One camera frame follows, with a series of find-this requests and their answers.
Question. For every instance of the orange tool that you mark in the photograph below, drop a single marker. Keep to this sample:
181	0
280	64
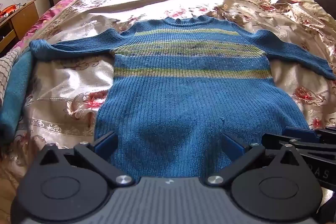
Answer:
9	9

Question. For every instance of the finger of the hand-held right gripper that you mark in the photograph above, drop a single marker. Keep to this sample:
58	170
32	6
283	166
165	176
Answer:
275	140
299	133

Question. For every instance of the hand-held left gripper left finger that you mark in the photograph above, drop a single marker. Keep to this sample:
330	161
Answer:
106	146

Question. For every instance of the blue green-striped knit sweater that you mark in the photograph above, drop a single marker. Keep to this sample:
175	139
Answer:
183	108

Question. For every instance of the beige checked cloth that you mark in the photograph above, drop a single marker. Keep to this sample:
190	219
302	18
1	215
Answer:
5	69

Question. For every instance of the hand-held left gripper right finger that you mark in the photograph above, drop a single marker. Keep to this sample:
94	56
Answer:
233	146

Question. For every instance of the floral satin bed blanket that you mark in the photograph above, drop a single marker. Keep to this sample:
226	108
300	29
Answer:
73	82

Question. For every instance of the teal towel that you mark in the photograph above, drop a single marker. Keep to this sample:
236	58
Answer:
13	92

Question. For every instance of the wooden side cabinet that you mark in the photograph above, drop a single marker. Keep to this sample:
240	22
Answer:
25	19

